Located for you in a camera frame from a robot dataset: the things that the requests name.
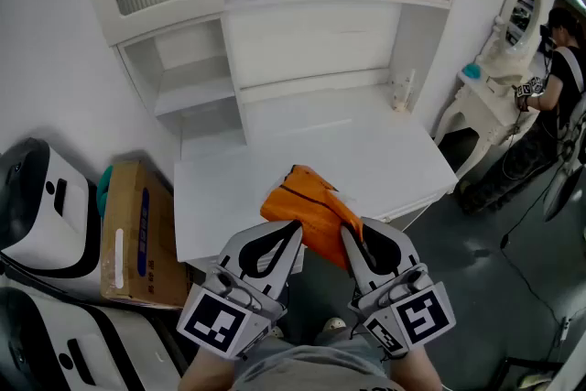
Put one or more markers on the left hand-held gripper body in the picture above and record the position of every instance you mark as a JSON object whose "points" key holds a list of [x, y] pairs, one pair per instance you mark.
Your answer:
{"points": [[215, 320]]}

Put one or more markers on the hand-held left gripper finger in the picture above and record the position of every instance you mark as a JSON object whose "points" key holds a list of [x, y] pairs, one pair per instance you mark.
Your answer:
{"points": [[233, 245], [288, 265]]}

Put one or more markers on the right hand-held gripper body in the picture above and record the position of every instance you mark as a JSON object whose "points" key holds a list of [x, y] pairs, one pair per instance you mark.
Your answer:
{"points": [[412, 316]]}

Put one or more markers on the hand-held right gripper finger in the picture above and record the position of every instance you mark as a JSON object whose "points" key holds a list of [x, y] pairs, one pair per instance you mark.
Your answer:
{"points": [[403, 249], [354, 265]]}

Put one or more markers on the orange plastic bag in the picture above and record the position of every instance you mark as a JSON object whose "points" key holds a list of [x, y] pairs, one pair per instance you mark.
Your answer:
{"points": [[311, 206]]}

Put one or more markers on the person's left forearm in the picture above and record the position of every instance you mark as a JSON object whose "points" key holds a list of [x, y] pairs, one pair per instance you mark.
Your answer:
{"points": [[206, 373]]}

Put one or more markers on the person's right forearm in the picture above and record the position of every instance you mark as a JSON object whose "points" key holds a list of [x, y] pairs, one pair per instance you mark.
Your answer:
{"points": [[416, 373]]}

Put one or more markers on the person's white shoe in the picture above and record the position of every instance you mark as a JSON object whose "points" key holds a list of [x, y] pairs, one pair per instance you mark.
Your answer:
{"points": [[333, 324], [277, 331]]}

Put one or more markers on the brown cardboard box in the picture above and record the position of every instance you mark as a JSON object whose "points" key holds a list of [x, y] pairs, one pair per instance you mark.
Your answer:
{"points": [[137, 265]]}

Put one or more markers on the person's grey shirt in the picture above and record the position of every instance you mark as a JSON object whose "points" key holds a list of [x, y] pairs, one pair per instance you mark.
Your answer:
{"points": [[311, 371]]}

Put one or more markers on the teal plastic object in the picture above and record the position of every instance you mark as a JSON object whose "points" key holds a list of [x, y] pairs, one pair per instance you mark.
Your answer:
{"points": [[104, 192]]}

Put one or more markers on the small teal round object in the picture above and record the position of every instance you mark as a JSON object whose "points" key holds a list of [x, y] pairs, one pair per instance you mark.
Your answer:
{"points": [[471, 71]]}

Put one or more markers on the white vanity table with mirror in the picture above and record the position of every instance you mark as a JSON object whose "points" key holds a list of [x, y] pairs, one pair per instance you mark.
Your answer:
{"points": [[499, 64]]}

